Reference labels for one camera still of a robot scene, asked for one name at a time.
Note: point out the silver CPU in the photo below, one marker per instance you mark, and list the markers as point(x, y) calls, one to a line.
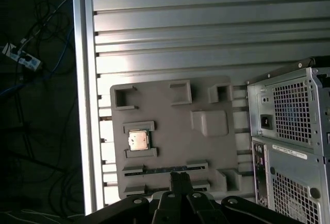
point(138, 140)

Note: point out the dark RAM stick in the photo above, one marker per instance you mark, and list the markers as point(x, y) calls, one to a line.
point(165, 169)

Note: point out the grey parts rack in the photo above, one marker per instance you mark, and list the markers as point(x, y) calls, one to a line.
point(175, 131)

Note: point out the white power strip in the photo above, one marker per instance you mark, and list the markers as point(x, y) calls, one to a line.
point(23, 56)

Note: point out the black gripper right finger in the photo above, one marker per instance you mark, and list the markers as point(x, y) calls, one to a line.
point(203, 208)

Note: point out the white case label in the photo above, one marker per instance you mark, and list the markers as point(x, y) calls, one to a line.
point(288, 152)

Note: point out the black open PC case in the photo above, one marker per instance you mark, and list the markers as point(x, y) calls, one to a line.
point(296, 167)

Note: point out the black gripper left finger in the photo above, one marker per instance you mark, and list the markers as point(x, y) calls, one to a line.
point(167, 208)

